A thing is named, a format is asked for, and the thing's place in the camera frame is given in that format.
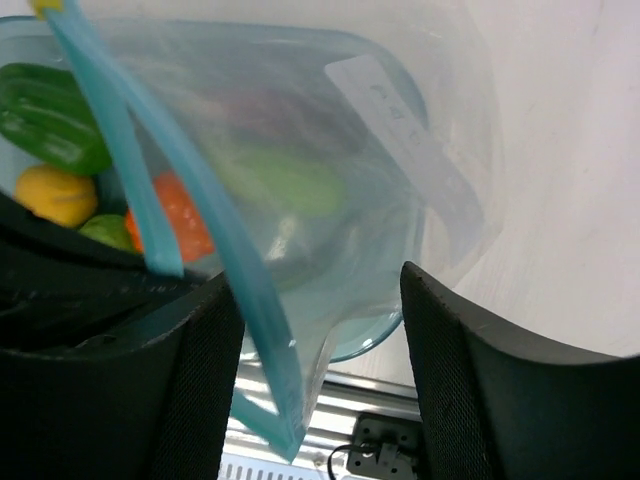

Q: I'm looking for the yellow round fruit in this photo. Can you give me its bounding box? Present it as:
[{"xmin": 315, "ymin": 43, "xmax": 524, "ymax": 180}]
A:
[{"xmin": 14, "ymin": 164, "xmax": 98, "ymax": 228}]

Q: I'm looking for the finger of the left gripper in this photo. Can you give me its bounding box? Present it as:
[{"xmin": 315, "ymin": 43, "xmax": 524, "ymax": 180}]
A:
[{"xmin": 1, "ymin": 195, "xmax": 206, "ymax": 350}]

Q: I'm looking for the teal plastic tray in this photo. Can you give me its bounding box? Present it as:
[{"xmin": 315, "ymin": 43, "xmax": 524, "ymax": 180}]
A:
[{"xmin": 0, "ymin": 14, "xmax": 431, "ymax": 364}]

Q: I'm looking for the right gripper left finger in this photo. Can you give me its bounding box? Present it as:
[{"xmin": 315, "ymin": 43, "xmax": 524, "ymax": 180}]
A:
[{"xmin": 1, "ymin": 276, "xmax": 244, "ymax": 479}]

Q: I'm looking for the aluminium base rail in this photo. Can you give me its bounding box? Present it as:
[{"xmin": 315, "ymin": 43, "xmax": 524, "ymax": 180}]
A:
[{"xmin": 218, "ymin": 356, "xmax": 420, "ymax": 479}]

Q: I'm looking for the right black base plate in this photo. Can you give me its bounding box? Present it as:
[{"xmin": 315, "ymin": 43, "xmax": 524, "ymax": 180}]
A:
[{"xmin": 346, "ymin": 413, "xmax": 426, "ymax": 480}]

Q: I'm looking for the clear zip top bag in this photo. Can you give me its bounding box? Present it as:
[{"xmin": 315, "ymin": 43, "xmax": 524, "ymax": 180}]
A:
[{"xmin": 31, "ymin": 1, "xmax": 499, "ymax": 460}]

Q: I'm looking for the purple eggplant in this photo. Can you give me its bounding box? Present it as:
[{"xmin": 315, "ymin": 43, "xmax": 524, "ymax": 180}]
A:
[{"xmin": 207, "ymin": 88, "xmax": 369, "ymax": 156}]

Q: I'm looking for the light green custard apple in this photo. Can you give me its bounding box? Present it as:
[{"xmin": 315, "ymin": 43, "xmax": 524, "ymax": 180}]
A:
[{"xmin": 79, "ymin": 214, "xmax": 136, "ymax": 253}]

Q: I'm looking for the green bell pepper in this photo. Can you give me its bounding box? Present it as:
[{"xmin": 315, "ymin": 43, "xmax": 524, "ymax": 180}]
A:
[{"xmin": 1, "ymin": 62, "xmax": 112, "ymax": 176}]

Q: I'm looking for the light green bitter gourd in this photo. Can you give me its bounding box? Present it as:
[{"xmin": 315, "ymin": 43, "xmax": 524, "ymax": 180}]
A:
[{"xmin": 212, "ymin": 148, "xmax": 347, "ymax": 217}]

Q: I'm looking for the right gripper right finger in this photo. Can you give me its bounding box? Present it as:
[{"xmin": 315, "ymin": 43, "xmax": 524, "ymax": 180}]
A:
[{"xmin": 400, "ymin": 262, "xmax": 639, "ymax": 479}]

